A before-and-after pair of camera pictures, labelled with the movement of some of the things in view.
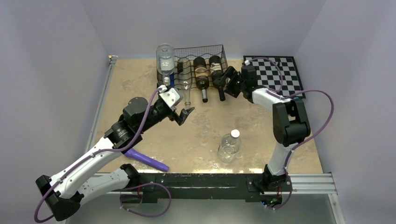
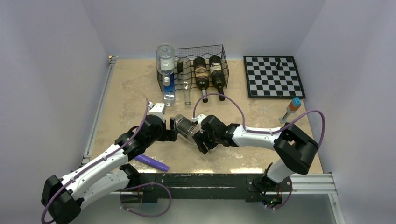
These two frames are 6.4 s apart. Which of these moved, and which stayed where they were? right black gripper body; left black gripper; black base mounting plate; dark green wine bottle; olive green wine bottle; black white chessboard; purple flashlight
Moved: left black gripper; right black gripper body
Stayed: dark green wine bottle; purple flashlight; black white chessboard; black base mounting plate; olive green wine bottle
